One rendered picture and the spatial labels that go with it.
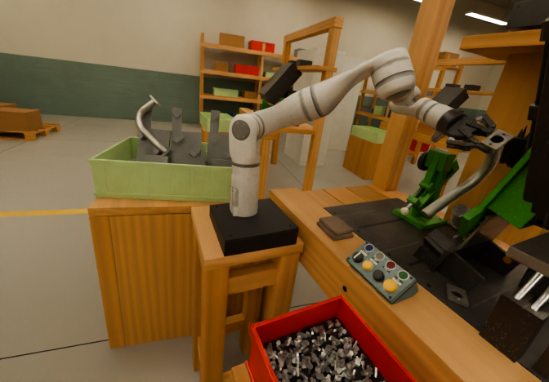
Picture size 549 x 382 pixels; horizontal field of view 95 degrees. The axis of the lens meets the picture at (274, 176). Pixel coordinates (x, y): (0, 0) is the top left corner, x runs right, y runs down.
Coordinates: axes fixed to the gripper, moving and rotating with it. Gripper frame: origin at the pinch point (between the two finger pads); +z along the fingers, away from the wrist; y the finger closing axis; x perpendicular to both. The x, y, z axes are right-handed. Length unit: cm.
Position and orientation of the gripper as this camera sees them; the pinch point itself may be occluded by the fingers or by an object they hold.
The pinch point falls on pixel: (492, 144)
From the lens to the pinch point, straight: 88.7
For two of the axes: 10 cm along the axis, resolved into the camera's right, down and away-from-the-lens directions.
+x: 4.9, 5.1, 7.0
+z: 3.9, 6.0, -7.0
